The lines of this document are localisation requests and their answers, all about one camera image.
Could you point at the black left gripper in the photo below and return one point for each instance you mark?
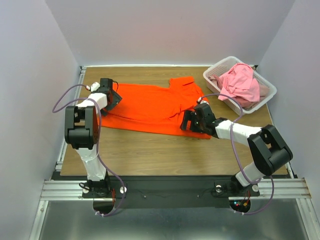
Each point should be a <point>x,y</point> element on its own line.
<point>117,98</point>

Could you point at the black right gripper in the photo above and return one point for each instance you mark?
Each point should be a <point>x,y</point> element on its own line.
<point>191,120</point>

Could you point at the orange t shirt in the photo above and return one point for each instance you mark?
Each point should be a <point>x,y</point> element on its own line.
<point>155,109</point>

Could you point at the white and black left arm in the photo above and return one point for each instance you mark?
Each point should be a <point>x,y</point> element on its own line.
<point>82,127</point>

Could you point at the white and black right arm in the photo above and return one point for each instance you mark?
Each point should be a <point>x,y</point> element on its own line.
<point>268,149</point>

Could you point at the dusty pink t shirt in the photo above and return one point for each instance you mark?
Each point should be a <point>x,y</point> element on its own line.
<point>246,98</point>

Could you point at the white perforated plastic basket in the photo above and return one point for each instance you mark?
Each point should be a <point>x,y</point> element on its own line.
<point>222,67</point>

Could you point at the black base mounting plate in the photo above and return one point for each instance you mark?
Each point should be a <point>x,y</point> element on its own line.
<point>167,192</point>

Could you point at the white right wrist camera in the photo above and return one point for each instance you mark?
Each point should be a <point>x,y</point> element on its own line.
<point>202,101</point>

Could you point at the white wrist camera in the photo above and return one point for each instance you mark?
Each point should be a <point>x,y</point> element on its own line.
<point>93,87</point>
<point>202,101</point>

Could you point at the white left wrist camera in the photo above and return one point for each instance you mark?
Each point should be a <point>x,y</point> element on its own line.
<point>93,87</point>

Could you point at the aluminium frame rail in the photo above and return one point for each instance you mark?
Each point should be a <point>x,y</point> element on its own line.
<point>44,204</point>

